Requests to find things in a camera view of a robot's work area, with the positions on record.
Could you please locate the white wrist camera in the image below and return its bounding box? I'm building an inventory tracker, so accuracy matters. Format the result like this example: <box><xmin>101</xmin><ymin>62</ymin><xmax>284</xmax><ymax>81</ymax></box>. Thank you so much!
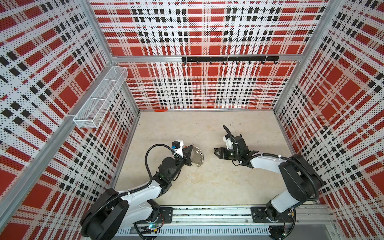
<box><xmin>172</xmin><ymin>140</ymin><xmax>184</xmax><ymax>151</ymax></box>
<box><xmin>223</xmin><ymin>136</ymin><xmax>234</xmax><ymax>150</ymax></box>

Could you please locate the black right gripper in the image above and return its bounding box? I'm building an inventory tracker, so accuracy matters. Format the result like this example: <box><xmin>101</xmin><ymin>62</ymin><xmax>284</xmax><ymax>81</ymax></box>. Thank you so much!
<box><xmin>214</xmin><ymin>146</ymin><xmax>241</xmax><ymax>160</ymax></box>

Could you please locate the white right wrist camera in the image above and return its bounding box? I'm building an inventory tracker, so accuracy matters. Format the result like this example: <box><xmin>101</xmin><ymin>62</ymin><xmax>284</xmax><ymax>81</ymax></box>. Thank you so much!
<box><xmin>223</xmin><ymin>136</ymin><xmax>234</xmax><ymax>150</ymax></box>

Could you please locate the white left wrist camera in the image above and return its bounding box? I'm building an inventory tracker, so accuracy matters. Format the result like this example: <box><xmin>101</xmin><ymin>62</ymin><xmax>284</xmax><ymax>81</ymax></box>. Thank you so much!
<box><xmin>172</xmin><ymin>140</ymin><xmax>184</xmax><ymax>151</ymax></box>

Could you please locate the white wire mesh basket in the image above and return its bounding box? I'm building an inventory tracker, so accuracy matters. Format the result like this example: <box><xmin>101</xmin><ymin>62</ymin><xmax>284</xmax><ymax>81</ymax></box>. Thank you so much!
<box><xmin>74</xmin><ymin>66</ymin><xmax>128</xmax><ymax>129</ymax></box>

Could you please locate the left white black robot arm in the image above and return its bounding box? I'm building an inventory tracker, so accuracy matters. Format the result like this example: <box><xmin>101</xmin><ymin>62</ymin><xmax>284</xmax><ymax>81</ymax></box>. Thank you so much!
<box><xmin>80</xmin><ymin>145</ymin><xmax>194</xmax><ymax>240</ymax></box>

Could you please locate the black wall hook rail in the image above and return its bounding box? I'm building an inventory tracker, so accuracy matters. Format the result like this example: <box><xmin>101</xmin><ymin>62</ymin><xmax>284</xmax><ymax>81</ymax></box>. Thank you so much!
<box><xmin>181</xmin><ymin>56</ymin><xmax>280</xmax><ymax>64</ymax></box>

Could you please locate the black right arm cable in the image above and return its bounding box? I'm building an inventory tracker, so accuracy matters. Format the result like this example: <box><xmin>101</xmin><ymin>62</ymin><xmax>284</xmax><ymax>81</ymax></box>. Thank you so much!
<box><xmin>222</xmin><ymin>124</ymin><xmax>319</xmax><ymax>202</ymax></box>

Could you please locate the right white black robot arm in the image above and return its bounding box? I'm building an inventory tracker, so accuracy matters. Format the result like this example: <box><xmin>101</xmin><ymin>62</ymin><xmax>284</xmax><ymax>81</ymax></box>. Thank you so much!
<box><xmin>214</xmin><ymin>134</ymin><xmax>324</xmax><ymax>221</ymax></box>

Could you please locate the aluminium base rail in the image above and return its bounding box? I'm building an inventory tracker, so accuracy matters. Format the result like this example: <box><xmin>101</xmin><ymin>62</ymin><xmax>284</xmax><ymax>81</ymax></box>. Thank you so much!
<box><xmin>113</xmin><ymin>205</ymin><xmax>337</xmax><ymax>238</ymax></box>

